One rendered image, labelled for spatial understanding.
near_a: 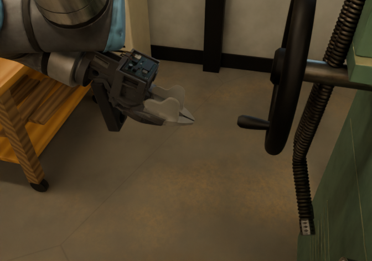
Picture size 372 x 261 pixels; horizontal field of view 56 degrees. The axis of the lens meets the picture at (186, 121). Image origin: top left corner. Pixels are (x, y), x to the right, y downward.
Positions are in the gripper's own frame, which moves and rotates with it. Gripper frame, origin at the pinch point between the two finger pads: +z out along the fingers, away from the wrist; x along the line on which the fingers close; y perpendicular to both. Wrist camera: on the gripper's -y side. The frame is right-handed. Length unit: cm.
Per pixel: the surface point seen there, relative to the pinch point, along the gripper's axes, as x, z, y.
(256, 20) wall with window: 131, 16, -37
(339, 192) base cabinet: 9.9, 38.4, -9.1
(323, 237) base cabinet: 6.9, 43.4, -22.6
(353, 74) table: -0.7, 17.3, 22.3
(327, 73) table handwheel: 4.2, 16.3, 18.3
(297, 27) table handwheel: -3.2, 6.7, 25.8
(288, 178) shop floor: 53, 51, -56
